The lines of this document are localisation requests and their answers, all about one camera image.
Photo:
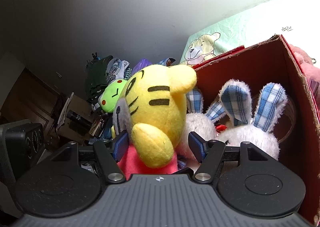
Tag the purple plastic bag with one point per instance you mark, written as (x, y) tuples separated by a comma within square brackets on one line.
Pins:
[(140, 65)]

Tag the red cardboard box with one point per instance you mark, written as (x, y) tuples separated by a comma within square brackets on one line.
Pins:
[(272, 61)]

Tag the pink white rabbit plush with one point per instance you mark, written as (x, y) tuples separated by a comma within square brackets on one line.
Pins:
[(311, 72)]

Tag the baby print bed sheet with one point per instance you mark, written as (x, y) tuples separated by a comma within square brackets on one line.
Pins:
[(296, 20)]

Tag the pile of clothes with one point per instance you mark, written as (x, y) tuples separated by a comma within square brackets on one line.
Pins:
[(100, 72)]

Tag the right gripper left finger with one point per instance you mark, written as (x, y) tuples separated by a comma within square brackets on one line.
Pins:
[(72, 179)]

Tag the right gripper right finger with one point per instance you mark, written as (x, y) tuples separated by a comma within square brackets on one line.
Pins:
[(247, 179)]

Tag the white rabbit plush blue ears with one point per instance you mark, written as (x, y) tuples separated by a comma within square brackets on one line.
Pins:
[(199, 121)]

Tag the green frog plush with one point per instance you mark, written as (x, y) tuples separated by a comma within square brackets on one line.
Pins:
[(111, 94)]

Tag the yellow tiger plush pink shirt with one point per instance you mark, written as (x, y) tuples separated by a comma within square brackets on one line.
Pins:
[(152, 109)]

